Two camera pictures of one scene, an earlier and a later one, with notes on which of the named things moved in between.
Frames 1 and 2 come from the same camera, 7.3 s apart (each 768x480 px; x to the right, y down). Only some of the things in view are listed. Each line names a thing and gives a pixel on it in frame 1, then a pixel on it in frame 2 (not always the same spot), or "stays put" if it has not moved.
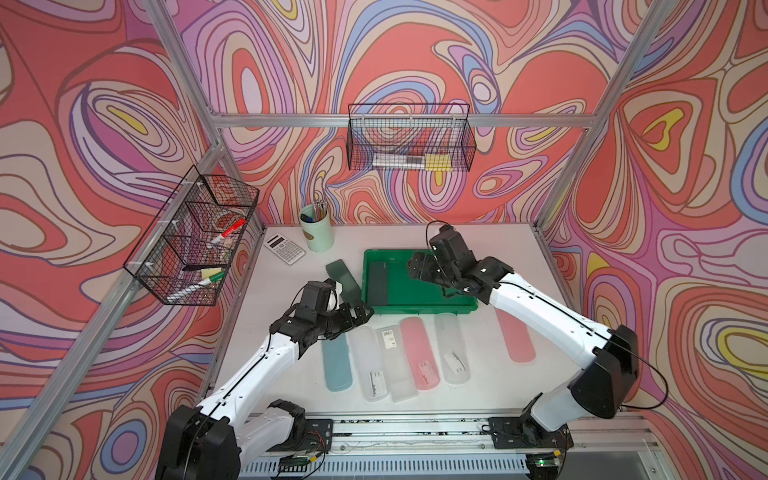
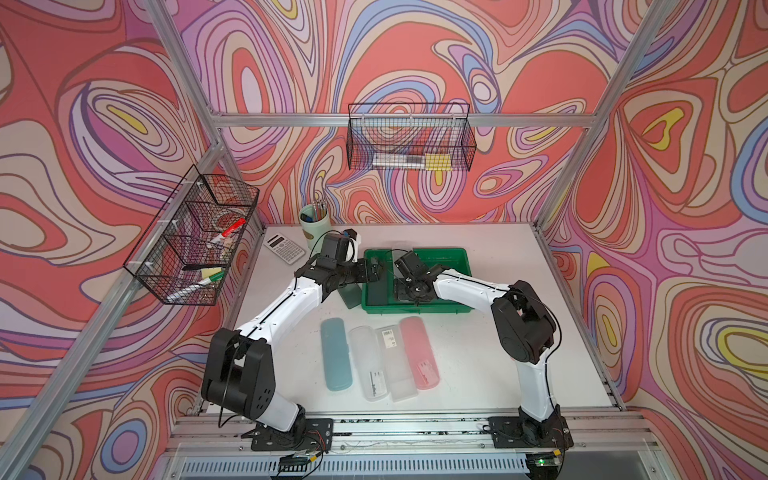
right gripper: [422, 273] → [400, 294]
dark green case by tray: [351, 292] stays put
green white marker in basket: [198, 285] stays put
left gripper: [348, 321] → [362, 275]
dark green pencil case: [378, 286] stays put
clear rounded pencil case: [368, 362] stays put
